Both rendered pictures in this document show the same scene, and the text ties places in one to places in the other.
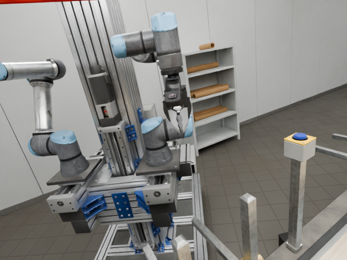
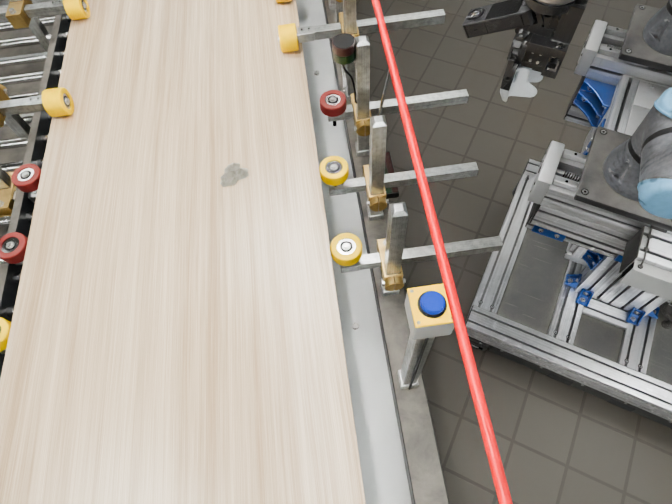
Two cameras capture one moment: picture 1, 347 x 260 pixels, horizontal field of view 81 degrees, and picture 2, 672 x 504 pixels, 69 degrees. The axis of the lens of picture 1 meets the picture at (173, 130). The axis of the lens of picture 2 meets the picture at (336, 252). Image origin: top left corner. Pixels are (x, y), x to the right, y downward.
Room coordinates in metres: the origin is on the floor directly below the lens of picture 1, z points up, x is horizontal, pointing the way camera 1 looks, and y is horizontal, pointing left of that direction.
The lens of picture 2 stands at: (0.60, -0.74, 1.98)
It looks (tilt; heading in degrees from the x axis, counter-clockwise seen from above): 62 degrees down; 114
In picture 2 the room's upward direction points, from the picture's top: 6 degrees counter-clockwise
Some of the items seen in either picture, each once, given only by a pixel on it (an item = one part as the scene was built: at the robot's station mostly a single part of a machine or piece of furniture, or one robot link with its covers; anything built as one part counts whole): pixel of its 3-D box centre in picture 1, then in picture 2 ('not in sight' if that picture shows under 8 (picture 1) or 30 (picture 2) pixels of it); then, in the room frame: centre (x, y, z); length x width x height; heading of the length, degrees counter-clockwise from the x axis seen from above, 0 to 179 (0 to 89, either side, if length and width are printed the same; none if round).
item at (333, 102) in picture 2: not in sight; (333, 111); (0.19, 0.26, 0.85); 0.08 x 0.08 x 0.11
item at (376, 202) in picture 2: not in sight; (374, 187); (0.38, 0.06, 0.81); 0.14 x 0.06 x 0.05; 116
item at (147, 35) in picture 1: (160, 39); not in sight; (0.76, -0.01, 1.61); 0.11 x 0.11 x 0.08; 0
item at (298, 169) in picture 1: (296, 205); (415, 355); (0.62, -0.42, 0.93); 0.05 x 0.05 x 0.45; 26
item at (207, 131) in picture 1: (206, 100); not in sight; (3.22, -0.62, 0.78); 0.90 x 0.45 x 1.55; 113
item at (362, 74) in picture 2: not in sight; (362, 107); (0.28, 0.26, 0.90); 0.04 x 0.04 x 0.48; 26
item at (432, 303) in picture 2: (299, 137); (432, 303); (0.62, -0.42, 1.22); 0.04 x 0.04 x 0.02
